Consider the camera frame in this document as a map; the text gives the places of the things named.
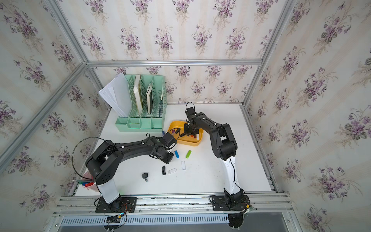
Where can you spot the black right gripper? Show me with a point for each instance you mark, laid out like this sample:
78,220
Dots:
186,131

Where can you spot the blue usb drive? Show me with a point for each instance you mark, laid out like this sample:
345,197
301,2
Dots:
176,154

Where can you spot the yellow plastic storage box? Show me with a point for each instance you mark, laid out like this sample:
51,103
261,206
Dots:
185,140

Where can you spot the white slim usb drive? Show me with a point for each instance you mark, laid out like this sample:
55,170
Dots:
183,165

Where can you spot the green usb drive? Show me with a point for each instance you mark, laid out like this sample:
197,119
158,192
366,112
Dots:
188,154

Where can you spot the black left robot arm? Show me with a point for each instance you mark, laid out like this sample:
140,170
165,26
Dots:
105,160

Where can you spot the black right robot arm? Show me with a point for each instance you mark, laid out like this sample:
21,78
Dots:
224,147

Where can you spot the black silver swivel usb drive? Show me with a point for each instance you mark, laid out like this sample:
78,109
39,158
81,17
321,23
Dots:
163,169

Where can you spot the black round key usb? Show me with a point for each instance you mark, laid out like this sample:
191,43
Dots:
145,176

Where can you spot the tan notebook in organizer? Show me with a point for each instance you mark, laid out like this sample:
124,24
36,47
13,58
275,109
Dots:
149,99

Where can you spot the green mesh file organizer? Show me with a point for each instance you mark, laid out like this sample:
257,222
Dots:
145,122

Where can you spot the white book in organizer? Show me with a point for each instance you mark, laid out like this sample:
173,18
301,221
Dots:
137,94

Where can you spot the white paper stack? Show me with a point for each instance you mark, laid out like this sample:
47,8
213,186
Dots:
117,95

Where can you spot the pink pen cup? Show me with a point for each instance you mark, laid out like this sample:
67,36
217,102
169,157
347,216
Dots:
86,183

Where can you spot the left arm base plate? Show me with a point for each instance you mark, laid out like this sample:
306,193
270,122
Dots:
120,205

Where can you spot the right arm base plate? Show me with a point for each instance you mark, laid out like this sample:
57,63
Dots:
221,203

